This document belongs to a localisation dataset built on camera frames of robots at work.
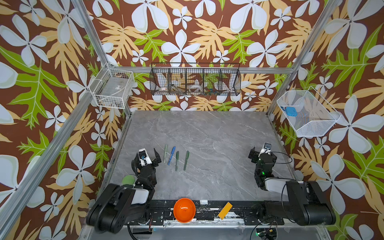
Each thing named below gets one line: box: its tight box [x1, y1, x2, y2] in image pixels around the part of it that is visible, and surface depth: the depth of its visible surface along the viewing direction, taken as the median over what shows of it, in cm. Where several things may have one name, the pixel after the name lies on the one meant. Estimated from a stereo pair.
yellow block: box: [218, 201, 233, 220], surface depth 78 cm
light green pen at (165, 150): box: [163, 144, 168, 163], surface depth 100 cm
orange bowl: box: [173, 197, 196, 223], surface depth 75 cm
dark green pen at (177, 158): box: [175, 155, 179, 172], surface depth 95 cm
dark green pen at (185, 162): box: [183, 154, 189, 171], surface depth 95 cm
